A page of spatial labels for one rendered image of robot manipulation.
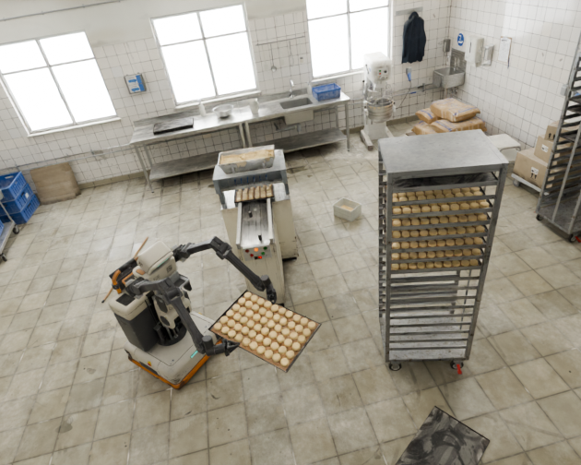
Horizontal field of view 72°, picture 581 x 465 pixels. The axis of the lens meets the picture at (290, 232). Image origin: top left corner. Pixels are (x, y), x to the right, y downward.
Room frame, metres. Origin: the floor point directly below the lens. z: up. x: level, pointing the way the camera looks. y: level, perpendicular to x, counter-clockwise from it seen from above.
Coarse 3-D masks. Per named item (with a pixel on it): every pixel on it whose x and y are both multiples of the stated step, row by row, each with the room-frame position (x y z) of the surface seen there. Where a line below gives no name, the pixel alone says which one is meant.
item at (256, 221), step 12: (264, 204) 3.50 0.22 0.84; (252, 216) 3.30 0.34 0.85; (264, 216) 3.27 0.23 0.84; (252, 228) 3.10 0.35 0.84; (264, 228) 3.07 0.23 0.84; (276, 228) 3.42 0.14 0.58; (252, 240) 2.91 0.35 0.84; (264, 240) 2.88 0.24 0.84; (276, 240) 3.05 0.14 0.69; (240, 252) 2.84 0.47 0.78; (276, 252) 2.83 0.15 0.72; (252, 264) 2.83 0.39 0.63; (264, 264) 2.83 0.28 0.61; (276, 264) 2.83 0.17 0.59; (276, 276) 2.83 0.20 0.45; (252, 288) 2.84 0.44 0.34; (276, 288) 2.83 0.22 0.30
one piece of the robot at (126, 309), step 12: (132, 264) 2.64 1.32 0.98; (120, 300) 2.42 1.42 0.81; (132, 300) 2.40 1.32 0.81; (144, 300) 2.41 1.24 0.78; (120, 312) 2.33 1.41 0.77; (132, 312) 2.31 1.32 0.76; (144, 312) 2.39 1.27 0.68; (156, 312) 2.42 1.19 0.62; (120, 324) 2.40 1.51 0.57; (132, 324) 2.29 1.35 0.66; (144, 324) 2.35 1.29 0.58; (156, 324) 2.42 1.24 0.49; (180, 324) 2.55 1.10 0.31; (132, 336) 2.34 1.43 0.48; (144, 336) 2.32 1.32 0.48; (156, 336) 2.39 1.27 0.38; (168, 336) 2.42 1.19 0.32; (144, 348) 2.29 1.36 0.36
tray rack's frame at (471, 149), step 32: (384, 160) 2.13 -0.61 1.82; (416, 160) 2.06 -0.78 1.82; (448, 160) 2.00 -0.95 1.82; (480, 160) 1.94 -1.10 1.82; (480, 288) 1.87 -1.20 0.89; (384, 320) 2.36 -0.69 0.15; (416, 320) 2.31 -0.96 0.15; (448, 320) 2.25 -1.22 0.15; (384, 352) 2.05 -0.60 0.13; (416, 352) 1.99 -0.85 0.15; (448, 352) 1.94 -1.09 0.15
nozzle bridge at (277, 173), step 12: (276, 156) 3.84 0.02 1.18; (216, 168) 3.78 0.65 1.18; (264, 168) 3.61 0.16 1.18; (276, 168) 3.57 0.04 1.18; (216, 180) 3.53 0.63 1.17; (228, 180) 3.61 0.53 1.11; (240, 180) 3.61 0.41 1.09; (252, 180) 3.61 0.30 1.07; (264, 180) 3.61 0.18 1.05; (276, 180) 3.57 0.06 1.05; (216, 192) 3.53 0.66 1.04; (288, 192) 3.62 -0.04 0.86
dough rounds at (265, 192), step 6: (258, 186) 3.76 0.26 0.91; (264, 186) 3.71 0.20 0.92; (270, 186) 3.70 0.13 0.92; (240, 192) 3.68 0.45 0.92; (246, 192) 3.65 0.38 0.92; (252, 192) 3.64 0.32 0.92; (258, 192) 3.61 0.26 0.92; (264, 192) 3.60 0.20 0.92; (270, 192) 3.58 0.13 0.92; (240, 198) 3.54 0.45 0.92; (246, 198) 3.53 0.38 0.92; (252, 198) 3.52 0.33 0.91
